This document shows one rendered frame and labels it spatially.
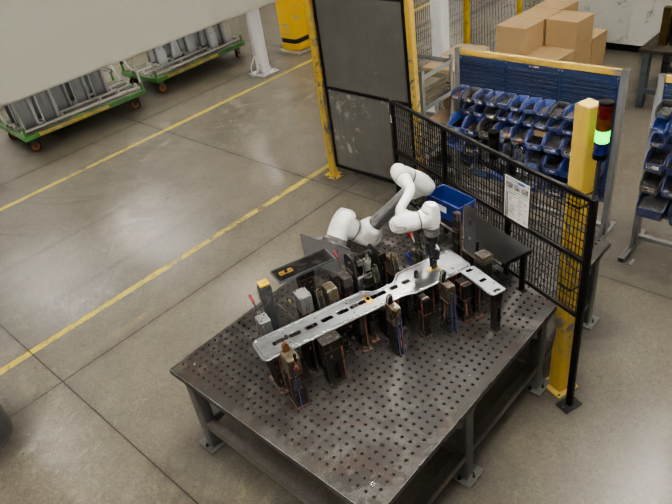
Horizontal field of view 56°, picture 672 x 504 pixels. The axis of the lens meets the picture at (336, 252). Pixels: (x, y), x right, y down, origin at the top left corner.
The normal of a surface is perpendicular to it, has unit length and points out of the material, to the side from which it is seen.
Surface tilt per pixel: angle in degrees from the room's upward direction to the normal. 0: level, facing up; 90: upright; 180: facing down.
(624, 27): 90
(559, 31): 90
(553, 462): 0
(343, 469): 0
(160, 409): 0
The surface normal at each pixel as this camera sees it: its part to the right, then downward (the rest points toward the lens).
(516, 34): -0.72, 0.47
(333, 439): -0.13, -0.81
